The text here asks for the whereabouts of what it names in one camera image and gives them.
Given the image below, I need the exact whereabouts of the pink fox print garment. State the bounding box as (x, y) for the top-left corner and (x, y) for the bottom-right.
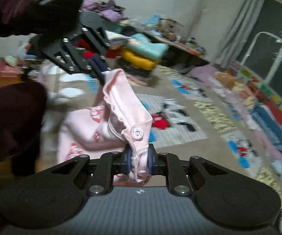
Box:
(57, 69), (153, 186)

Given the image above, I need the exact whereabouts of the red folded garment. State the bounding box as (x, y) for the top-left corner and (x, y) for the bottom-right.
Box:
(74, 39), (121, 59)

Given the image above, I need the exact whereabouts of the yellow folded knit garment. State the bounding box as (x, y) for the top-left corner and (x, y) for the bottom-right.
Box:
(120, 48), (161, 71)

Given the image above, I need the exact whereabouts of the brown Mickey Mouse blanket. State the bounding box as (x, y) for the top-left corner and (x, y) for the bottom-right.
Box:
(38, 61), (282, 200)

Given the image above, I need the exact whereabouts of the teal folded blanket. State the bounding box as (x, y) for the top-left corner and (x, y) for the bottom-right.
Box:
(126, 33), (169, 61)

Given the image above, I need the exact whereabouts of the purple floral bedsheet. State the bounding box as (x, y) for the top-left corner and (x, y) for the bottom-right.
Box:
(187, 64), (282, 165)

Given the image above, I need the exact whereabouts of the orange cartoon pillow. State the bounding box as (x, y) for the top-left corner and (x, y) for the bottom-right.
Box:
(215, 72), (257, 110)

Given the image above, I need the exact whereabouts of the blue folded duvet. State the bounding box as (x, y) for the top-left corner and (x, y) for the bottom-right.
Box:
(251, 103), (282, 154)

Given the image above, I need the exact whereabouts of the grey window curtain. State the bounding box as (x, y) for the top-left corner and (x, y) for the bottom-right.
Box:
(213, 0), (265, 69)

